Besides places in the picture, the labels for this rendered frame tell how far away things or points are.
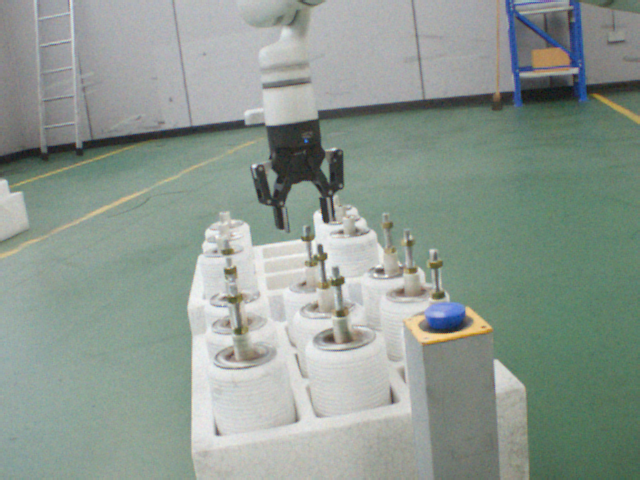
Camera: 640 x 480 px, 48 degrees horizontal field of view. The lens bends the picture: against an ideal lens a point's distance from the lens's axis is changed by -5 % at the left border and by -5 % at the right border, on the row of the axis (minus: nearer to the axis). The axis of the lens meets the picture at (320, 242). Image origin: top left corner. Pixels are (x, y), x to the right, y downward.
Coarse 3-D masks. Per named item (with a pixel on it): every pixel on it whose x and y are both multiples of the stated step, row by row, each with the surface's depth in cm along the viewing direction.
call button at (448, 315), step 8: (440, 304) 72; (448, 304) 72; (456, 304) 72; (424, 312) 71; (432, 312) 70; (440, 312) 70; (448, 312) 70; (456, 312) 70; (464, 312) 70; (432, 320) 70; (440, 320) 69; (448, 320) 69; (456, 320) 69; (440, 328) 70; (448, 328) 70
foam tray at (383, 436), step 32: (288, 352) 106; (192, 384) 99; (512, 384) 86; (192, 416) 90; (352, 416) 84; (384, 416) 83; (512, 416) 86; (192, 448) 82; (224, 448) 81; (256, 448) 82; (288, 448) 82; (320, 448) 83; (352, 448) 83; (384, 448) 84; (512, 448) 87
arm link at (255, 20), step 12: (240, 0) 99; (252, 0) 97; (264, 0) 96; (276, 0) 95; (288, 0) 94; (300, 0) 93; (240, 12) 100; (252, 12) 98; (264, 12) 97; (276, 12) 96; (288, 12) 96; (252, 24) 100; (264, 24) 99; (276, 24) 101
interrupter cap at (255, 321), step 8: (248, 312) 102; (216, 320) 100; (224, 320) 100; (248, 320) 100; (256, 320) 99; (264, 320) 98; (216, 328) 97; (224, 328) 97; (248, 328) 95; (256, 328) 96
